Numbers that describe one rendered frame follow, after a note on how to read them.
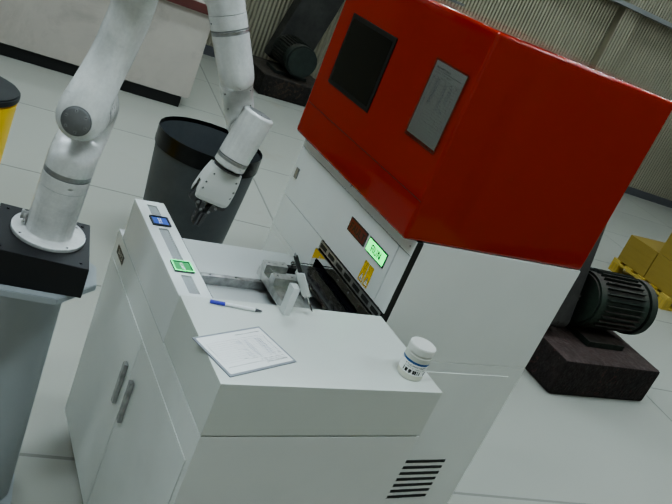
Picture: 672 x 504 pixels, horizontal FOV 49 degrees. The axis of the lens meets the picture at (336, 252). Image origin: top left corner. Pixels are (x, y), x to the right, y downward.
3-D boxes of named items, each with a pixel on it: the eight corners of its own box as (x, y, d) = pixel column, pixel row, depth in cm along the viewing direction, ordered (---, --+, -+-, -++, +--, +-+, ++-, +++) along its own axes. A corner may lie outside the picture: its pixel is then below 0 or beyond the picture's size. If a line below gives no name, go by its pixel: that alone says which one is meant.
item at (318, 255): (310, 271, 256) (319, 247, 253) (366, 347, 223) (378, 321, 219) (305, 270, 255) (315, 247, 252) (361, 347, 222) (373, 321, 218)
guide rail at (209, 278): (311, 293, 248) (315, 285, 247) (314, 296, 246) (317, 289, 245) (169, 276, 221) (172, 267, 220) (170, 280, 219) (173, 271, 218)
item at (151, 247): (151, 241, 237) (163, 203, 232) (197, 344, 195) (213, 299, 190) (122, 237, 232) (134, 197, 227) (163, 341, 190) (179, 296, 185)
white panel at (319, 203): (276, 228, 286) (312, 134, 272) (369, 357, 224) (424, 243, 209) (268, 227, 284) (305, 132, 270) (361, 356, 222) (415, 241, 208)
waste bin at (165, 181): (209, 239, 454) (246, 132, 428) (231, 288, 409) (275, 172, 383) (116, 222, 426) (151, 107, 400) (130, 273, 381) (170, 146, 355)
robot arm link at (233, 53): (207, 24, 185) (226, 141, 198) (212, 34, 170) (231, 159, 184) (243, 20, 186) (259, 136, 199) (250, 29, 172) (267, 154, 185)
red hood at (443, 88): (451, 169, 308) (517, 30, 286) (581, 271, 246) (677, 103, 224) (294, 129, 267) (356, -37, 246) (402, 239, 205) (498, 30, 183)
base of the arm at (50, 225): (0, 236, 185) (19, 172, 178) (21, 206, 202) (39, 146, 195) (76, 261, 190) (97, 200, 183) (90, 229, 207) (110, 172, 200)
